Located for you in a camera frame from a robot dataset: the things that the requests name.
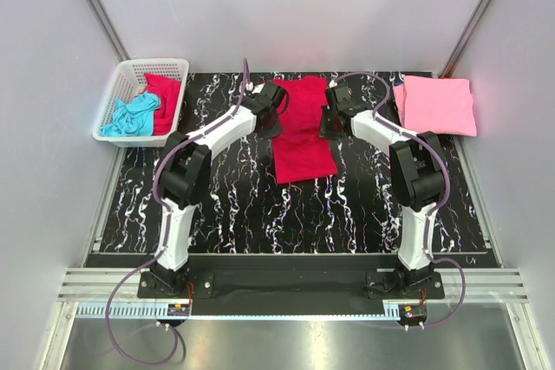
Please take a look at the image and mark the red t shirt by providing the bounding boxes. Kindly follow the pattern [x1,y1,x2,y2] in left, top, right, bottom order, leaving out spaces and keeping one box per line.
[143,73,181,136]
[272,75,338,185]

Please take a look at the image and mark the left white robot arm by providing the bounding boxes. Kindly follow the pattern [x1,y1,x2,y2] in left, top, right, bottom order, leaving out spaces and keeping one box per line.
[148,81,289,297]

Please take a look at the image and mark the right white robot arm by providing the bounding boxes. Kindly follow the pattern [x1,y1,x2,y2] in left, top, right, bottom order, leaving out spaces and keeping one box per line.
[319,82,450,298]

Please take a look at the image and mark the folded pink t shirt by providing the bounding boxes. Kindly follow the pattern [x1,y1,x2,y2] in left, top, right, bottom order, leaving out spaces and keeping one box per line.
[394,75,477,137]

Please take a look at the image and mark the red t shirt in basket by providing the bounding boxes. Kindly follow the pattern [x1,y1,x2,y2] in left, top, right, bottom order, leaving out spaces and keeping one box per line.
[143,73,181,136]

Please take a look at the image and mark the white plastic basket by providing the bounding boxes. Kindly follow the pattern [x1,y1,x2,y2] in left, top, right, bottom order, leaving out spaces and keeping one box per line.
[92,58,189,147]

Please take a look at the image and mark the cyan t shirt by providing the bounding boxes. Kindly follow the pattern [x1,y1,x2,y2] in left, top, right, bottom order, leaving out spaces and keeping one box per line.
[100,92,161,138]

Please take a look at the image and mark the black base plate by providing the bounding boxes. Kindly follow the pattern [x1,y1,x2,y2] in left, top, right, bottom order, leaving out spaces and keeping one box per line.
[138,254,445,319]

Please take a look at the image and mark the aluminium rail frame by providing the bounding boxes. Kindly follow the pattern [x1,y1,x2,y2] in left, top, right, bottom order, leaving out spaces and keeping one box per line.
[41,230,554,370]

